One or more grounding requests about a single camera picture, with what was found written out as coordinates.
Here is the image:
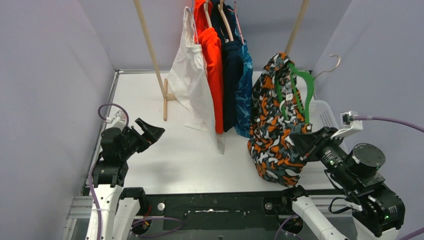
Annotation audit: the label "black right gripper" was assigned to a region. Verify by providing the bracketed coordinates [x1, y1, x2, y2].
[289, 124, 360, 190]

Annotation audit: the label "clear plastic basket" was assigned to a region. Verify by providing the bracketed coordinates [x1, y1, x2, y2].
[309, 99, 339, 133]

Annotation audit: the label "camouflage orange grey shorts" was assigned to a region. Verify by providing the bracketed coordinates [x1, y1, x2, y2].
[247, 52, 312, 188]

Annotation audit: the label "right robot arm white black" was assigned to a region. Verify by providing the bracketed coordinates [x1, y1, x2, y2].
[289, 127, 405, 240]

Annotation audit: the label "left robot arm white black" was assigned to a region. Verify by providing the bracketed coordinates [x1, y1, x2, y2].
[85, 118, 165, 240]

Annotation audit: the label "white shorts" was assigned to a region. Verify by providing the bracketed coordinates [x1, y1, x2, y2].
[167, 6, 225, 155]

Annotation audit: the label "blue patterned shorts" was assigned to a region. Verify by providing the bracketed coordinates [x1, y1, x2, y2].
[230, 4, 254, 139]

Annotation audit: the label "navy blue shorts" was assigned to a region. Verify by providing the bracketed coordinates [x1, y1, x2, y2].
[210, 0, 243, 132]

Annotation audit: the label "lilac hanger of white shorts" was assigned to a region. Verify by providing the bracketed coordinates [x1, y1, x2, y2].
[188, 7, 199, 44]

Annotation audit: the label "wooden hanger of orange shorts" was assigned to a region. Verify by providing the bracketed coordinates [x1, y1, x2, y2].
[203, 0, 213, 28]

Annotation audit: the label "wooden hanger of navy shorts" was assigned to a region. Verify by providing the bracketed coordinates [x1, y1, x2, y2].
[218, 0, 234, 42]

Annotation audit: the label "pink hanger of blue shorts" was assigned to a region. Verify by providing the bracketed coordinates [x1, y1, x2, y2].
[228, 0, 246, 46]

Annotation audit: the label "wooden clothes rack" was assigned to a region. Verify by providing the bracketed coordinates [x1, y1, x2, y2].
[133, 0, 310, 122]

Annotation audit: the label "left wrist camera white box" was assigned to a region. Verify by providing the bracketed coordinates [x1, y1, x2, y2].
[106, 110, 128, 131]

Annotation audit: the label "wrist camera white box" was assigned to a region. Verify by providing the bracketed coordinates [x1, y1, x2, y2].
[331, 111, 363, 139]
[106, 110, 128, 131]

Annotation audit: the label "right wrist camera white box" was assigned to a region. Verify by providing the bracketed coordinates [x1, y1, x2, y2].
[331, 111, 363, 139]

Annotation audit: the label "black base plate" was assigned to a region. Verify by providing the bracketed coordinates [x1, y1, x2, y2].
[117, 187, 294, 236]

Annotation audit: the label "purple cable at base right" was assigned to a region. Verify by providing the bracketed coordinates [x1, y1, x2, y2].
[273, 214, 301, 240]

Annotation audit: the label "purple cable at base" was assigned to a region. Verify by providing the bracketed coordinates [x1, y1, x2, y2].
[273, 214, 301, 240]
[130, 216, 184, 239]

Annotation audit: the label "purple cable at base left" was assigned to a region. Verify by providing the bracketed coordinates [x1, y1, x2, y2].
[130, 216, 184, 239]

